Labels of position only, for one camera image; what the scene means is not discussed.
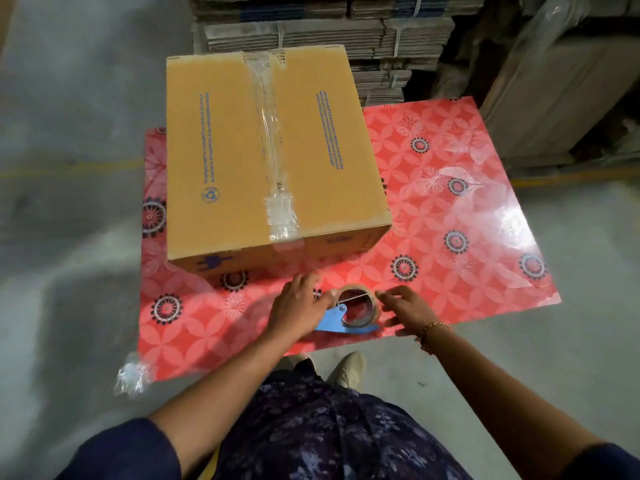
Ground person's right forearm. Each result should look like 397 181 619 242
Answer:
419 325 607 480

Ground taped brown cardboard box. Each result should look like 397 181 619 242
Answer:
165 45 393 278

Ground person's left hand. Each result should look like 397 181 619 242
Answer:
266 273 337 341

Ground blue tape dispenser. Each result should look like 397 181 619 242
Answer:
314 303 381 336

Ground plastic-wrapped cardboard sheets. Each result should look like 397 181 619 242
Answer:
479 0 640 169

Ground dark blue floral dress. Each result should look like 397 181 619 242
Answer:
56 362 640 480

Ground person's right hand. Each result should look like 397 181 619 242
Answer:
375 285 442 338

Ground clear packing tape roll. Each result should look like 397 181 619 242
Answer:
332 285 384 329

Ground gold bracelet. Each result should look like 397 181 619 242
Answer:
415 321 452 355

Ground beige shoe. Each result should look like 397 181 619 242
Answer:
326 351 367 391

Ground person's left forearm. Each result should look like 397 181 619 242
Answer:
149 326 302 478

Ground crumpled clear plastic wrap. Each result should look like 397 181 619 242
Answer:
113 352 153 398

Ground red floral plastic table cover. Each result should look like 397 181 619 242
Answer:
137 96 562 383

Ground stack of flattened cardboard bundles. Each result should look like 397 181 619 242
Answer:
188 0 487 108

